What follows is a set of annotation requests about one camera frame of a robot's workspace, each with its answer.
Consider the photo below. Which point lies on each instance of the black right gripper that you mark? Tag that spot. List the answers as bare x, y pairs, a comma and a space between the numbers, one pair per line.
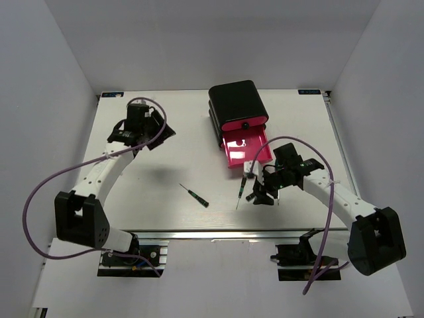
260, 193

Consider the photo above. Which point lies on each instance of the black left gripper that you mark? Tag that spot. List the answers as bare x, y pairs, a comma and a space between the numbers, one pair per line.
167, 132

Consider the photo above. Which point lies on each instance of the small black green screwdriver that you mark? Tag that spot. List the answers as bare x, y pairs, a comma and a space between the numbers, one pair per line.
199, 199
241, 190
250, 197

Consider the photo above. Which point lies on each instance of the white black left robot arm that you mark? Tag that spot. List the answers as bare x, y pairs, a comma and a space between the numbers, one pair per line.
79, 213

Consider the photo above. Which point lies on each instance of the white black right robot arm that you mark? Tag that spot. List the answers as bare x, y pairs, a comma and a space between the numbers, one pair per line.
374, 240

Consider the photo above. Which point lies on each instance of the blue label sticker left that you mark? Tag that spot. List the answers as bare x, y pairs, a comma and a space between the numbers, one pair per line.
114, 94

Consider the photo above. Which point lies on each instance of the blue label sticker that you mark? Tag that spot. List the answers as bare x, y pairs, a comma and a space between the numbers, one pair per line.
114, 94
309, 92

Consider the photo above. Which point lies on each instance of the black drawer cabinet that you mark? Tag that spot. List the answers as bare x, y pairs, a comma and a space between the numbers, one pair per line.
233, 101

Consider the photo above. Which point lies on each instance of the blue label sticker right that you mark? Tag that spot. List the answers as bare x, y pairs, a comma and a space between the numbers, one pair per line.
309, 92

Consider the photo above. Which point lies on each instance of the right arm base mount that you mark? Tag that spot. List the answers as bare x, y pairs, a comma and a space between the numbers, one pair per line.
295, 261

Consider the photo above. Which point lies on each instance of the aluminium front rail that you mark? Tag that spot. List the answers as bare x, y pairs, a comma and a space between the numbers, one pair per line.
273, 234

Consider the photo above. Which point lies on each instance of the aluminium rail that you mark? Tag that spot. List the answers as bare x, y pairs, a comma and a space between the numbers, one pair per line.
342, 149
273, 234

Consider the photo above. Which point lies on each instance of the aluminium right side rail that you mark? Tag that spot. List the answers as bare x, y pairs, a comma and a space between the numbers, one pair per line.
342, 149

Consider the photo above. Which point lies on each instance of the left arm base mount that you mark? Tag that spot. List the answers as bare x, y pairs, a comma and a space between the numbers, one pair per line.
145, 259

